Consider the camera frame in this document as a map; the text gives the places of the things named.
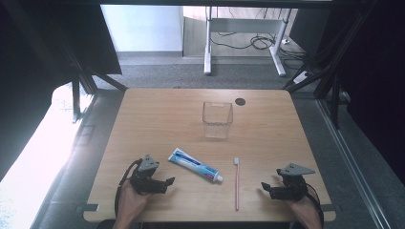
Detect white and blue toothpaste tube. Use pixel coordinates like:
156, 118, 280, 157
167, 147, 224, 184

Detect dark curtain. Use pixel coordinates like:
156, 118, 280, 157
0, 0, 122, 180
318, 0, 405, 186

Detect person's right hand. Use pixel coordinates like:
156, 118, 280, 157
286, 195, 323, 222

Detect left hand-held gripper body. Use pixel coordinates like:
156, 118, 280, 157
129, 154, 169, 196

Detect clear plastic cup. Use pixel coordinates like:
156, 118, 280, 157
202, 100, 234, 140

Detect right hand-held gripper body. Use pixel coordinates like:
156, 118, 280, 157
275, 162, 316, 202

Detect black metal frame strut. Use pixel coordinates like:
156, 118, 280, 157
62, 41, 129, 123
282, 3, 376, 130

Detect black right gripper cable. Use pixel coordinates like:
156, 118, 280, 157
305, 182, 326, 229

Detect grey metal floor rail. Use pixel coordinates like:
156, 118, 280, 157
317, 98, 394, 229

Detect white power strip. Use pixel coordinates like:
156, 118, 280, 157
292, 70, 311, 86

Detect person's left hand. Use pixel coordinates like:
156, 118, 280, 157
117, 178, 153, 221

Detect black floor cables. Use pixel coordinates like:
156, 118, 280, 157
209, 31, 308, 62

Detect pink toothbrush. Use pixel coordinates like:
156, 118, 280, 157
233, 156, 242, 212

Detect white desk frame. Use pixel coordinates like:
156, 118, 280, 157
203, 6, 293, 77

